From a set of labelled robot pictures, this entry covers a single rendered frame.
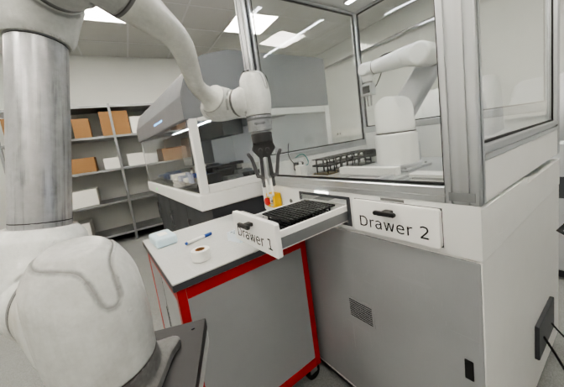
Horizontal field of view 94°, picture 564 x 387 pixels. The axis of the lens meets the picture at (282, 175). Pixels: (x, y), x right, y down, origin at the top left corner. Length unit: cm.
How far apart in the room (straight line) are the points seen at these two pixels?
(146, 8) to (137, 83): 447
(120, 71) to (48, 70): 447
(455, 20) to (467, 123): 24
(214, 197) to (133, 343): 126
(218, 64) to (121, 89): 343
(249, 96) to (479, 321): 92
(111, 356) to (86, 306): 9
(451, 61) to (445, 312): 68
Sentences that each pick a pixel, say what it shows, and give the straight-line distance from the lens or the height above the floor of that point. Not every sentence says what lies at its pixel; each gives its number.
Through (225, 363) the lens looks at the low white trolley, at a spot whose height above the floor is 39.
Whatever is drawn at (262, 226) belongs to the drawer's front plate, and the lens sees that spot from 85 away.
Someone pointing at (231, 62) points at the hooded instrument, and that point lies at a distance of 187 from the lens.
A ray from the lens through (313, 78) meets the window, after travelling 110.
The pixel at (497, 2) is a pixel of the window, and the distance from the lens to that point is 103.
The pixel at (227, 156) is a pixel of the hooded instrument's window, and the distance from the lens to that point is 176.
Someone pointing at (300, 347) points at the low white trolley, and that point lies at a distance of 142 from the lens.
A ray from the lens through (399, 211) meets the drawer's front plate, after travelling 88.
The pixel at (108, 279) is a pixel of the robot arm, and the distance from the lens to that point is 51.
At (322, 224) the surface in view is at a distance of 94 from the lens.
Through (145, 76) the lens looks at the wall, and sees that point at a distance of 518.
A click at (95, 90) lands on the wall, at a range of 511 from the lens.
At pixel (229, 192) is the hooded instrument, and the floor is 88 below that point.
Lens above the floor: 117
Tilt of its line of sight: 8 degrees down
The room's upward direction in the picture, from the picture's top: 8 degrees counter-clockwise
